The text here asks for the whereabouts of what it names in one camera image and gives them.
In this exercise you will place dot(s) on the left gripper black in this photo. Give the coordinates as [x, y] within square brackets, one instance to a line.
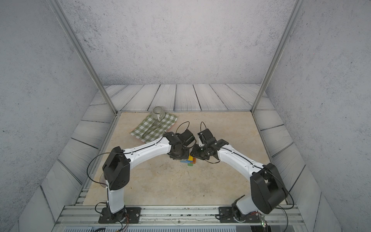
[175, 157]

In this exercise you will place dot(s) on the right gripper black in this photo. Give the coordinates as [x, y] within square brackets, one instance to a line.
[194, 153]

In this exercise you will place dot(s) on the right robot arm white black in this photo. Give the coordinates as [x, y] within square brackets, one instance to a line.
[267, 190]

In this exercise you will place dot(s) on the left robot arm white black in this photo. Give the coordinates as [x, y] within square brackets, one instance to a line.
[120, 162]

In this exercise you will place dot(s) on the green checkered cloth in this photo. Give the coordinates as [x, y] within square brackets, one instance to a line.
[151, 129]

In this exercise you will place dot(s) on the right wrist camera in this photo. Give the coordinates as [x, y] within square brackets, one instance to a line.
[206, 137]

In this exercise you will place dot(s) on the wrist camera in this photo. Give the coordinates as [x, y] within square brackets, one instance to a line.
[206, 137]
[186, 137]

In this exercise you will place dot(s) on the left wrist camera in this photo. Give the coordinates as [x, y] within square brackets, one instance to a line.
[186, 137]

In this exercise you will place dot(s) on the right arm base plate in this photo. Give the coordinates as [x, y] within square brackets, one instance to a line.
[228, 214]

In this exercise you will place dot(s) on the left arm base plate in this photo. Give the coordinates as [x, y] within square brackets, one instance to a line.
[129, 215]

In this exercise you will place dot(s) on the aluminium front rail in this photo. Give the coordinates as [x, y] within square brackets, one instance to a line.
[178, 219]

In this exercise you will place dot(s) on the right aluminium frame post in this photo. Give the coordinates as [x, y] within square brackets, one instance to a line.
[278, 53]

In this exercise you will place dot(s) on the aluminium frame post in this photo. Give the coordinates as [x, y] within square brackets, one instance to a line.
[63, 21]
[278, 53]

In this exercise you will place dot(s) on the left aluminium frame post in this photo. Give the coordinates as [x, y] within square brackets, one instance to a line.
[63, 21]

